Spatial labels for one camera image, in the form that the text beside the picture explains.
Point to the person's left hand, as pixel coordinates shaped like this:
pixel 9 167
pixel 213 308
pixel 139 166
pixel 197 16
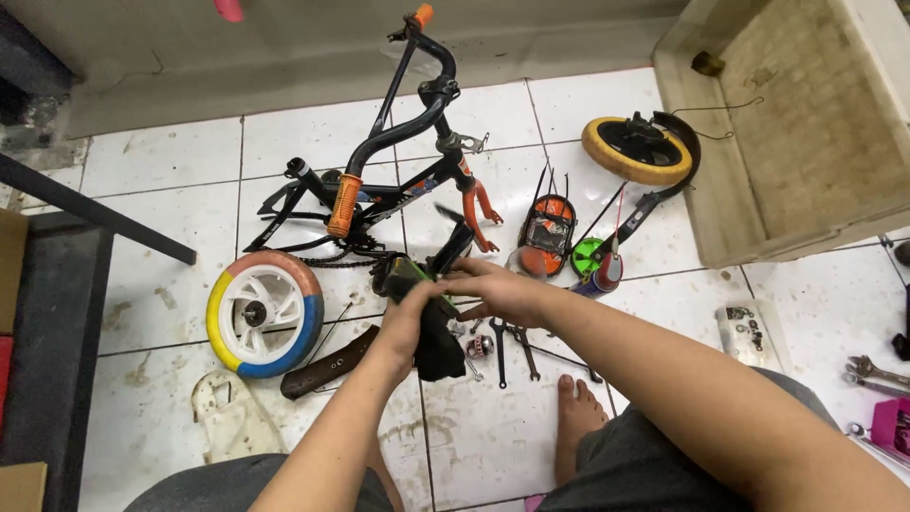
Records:
pixel 402 327

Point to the person's right hand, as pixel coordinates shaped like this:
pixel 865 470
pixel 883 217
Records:
pixel 508 291

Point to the person's left fingers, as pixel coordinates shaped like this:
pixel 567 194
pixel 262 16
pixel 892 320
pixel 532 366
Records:
pixel 426 291

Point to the black cloth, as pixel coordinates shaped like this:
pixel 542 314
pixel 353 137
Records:
pixel 437 352

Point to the black open-end wrench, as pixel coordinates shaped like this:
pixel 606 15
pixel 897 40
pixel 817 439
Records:
pixel 500 352
pixel 526 352

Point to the thin metal rod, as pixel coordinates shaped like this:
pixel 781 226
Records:
pixel 333 333

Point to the clear plastic wrapper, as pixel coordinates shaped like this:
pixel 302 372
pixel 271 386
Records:
pixel 526 262

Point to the short dark mudguard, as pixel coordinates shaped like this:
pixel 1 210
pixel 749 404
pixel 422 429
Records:
pixel 327 366

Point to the orange black bicycle basket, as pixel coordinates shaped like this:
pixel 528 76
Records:
pixel 549 227

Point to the green training wheel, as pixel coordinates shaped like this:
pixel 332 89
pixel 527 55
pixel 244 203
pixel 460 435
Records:
pixel 586 257

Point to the multicoloured tyre white wheel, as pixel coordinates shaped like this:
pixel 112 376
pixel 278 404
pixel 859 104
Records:
pixel 264 313

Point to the spray can with red straw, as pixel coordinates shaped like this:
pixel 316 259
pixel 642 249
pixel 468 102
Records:
pixel 603 276

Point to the person's foot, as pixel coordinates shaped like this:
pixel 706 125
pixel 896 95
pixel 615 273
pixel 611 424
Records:
pixel 577 419

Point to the yellow tyre black wheel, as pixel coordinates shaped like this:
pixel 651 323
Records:
pixel 635 151

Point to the person's grey shorts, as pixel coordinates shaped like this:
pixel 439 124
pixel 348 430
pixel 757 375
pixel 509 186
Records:
pixel 640 469

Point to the long black mudguard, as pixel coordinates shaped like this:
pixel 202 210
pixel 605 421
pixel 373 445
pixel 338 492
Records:
pixel 688 149

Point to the clear bag of small parts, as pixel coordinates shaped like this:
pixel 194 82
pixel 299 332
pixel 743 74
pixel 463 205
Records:
pixel 746 334

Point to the black metal bar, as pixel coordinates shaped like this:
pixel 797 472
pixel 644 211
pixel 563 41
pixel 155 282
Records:
pixel 92 207

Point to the pink plastic object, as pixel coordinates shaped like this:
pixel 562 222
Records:
pixel 229 8

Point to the dark floor mat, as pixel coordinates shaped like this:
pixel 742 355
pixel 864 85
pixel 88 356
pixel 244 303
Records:
pixel 53 355

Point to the beige plastic tub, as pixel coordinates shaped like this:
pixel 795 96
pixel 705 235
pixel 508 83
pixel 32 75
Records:
pixel 803 121

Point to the brown cardboard box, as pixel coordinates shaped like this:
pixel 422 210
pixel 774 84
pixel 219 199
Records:
pixel 11 270

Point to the brown cardboard piece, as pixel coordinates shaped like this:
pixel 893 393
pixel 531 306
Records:
pixel 21 488

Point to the silver adjustable wrench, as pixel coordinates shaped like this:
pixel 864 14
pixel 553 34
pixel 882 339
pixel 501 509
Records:
pixel 871 370

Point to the silver combination wrench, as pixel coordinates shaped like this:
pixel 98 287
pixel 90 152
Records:
pixel 871 385

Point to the black object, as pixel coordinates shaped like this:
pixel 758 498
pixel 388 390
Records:
pixel 903 327

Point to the pink plastic box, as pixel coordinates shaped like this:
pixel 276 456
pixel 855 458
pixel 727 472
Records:
pixel 892 425

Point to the black child bicycle frame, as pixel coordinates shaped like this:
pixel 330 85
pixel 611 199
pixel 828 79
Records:
pixel 387 142

